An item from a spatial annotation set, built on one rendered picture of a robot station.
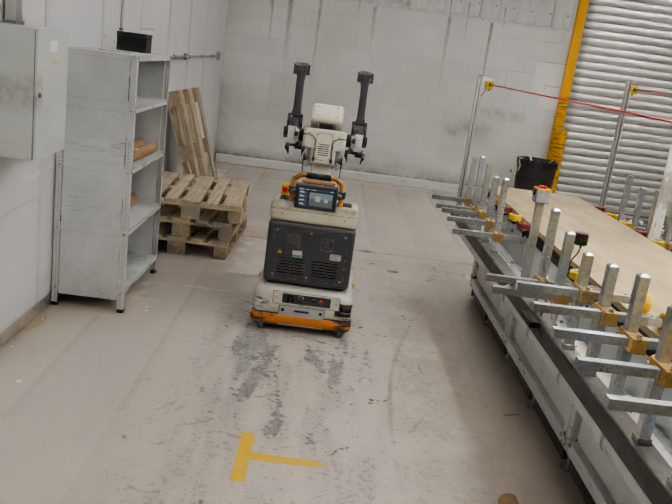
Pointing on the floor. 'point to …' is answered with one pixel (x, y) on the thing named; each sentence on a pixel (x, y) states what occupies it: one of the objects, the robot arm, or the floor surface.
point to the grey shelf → (108, 172)
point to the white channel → (662, 200)
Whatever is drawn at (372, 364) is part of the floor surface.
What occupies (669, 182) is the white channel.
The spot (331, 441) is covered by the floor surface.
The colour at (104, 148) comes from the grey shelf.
